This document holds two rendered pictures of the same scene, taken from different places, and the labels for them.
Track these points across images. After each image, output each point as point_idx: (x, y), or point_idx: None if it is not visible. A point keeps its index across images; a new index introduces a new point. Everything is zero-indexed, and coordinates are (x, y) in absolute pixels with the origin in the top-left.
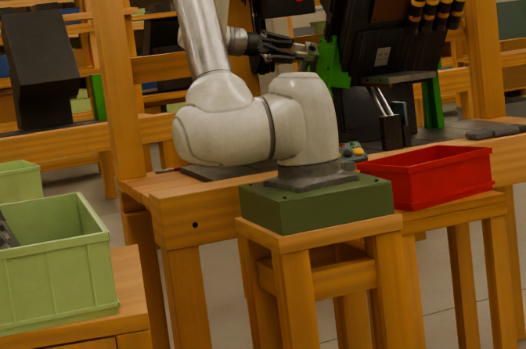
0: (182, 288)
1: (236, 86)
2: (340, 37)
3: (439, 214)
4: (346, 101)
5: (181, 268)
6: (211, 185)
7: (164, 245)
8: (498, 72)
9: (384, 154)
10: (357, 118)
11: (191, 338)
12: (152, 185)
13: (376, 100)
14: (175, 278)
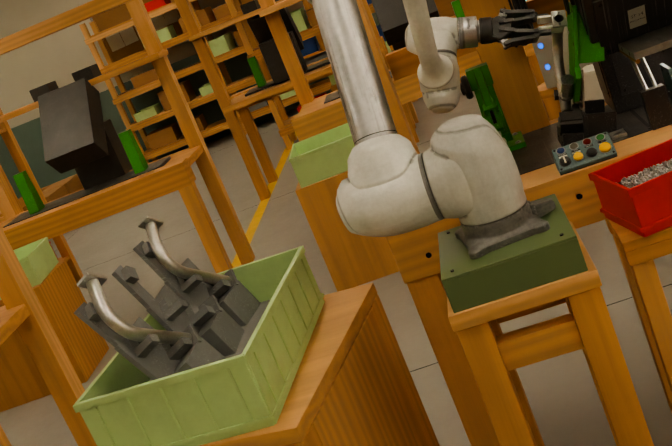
0: (430, 315)
1: (389, 152)
2: (579, 7)
3: None
4: (617, 63)
5: (424, 297)
6: None
7: (402, 278)
8: None
9: (646, 138)
10: (634, 79)
11: (449, 360)
12: None
13: (636, 70)
14: (420, 307)
